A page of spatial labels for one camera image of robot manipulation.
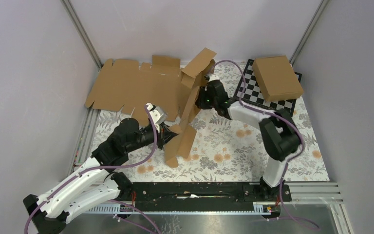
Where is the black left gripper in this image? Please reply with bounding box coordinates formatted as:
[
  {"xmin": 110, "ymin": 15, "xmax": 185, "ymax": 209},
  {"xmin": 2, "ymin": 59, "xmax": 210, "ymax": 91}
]
[{"xmin": 126, "ymin": 122, "xmax": 180, "ymax": 153}]

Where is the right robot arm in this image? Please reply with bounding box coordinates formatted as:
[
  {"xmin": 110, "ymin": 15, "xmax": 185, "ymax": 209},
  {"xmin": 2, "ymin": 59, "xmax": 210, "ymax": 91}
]
[{"xmin": 195, "ymin": 79, "xmax": 304, "ymax": 201}]

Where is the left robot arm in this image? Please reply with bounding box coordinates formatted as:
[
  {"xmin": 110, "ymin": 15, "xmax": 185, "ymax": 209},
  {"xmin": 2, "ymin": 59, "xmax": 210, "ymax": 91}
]
[{"xmin": 23, "ymin": 118, "xmax": 181, "ymax": 234}]

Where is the closed brown cardboard box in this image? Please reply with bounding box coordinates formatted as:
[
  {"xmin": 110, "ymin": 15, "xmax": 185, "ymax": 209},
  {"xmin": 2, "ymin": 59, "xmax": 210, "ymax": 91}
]
[{"xmin": 252, "ymin": 55, "xmax": 304, "ymax": 102}]

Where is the black white chessboard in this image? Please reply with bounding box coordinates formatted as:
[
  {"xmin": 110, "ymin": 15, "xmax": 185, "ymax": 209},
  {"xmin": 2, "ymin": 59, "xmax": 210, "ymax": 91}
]
[{"xmin": 234, "ymin": 59, "xmax": 302, "ymax": 115}]

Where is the floral patterned table mat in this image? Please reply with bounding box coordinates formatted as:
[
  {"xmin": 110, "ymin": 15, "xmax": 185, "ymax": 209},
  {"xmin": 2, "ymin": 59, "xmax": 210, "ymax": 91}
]
[{"xmin": 84, "ymin": 64, "xmax": 330, "ymax": 183}]

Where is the flat cardboard sheet stack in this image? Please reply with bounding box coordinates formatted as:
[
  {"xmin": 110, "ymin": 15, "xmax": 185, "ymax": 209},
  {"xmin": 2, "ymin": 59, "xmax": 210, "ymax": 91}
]
[{"xmin": 85, "ymin": 55, "xmax": 191, "ymax": 124}]

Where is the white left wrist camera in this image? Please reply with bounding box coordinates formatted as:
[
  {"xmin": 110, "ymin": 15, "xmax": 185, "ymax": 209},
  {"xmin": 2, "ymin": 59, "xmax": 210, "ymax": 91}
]
[{"xmin": 146, "ymin": 103, "xmax": 167, "ymax": 128}]

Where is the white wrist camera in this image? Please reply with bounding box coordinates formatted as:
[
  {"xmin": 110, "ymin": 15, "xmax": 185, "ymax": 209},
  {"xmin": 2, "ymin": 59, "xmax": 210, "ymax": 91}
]
[
  {"xmin": 206, "ymin": 74, "xmax": 220, "ymax": 82},
  {"xmin": 146, "ymin": 103, "xmax": 167, "ymax": 128}
]

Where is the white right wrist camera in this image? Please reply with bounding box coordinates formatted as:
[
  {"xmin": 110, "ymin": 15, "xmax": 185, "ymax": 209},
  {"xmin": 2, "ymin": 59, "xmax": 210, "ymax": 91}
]
[{"xmin": 206, "ymin": 74, "xmax": 220, "ymax": 82}]

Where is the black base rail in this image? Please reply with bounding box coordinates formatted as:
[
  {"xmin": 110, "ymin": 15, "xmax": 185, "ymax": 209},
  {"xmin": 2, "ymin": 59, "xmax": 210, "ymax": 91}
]
[{"xmin": 117, "ymin": 182, "xmax": 292, "ymax": 212}]

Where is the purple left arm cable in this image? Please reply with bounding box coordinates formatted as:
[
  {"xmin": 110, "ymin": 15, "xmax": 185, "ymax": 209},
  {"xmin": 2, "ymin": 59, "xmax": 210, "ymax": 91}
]
[{"xmin": 24, "ymin": 104, "xmax": 160, "ymax": 234}]

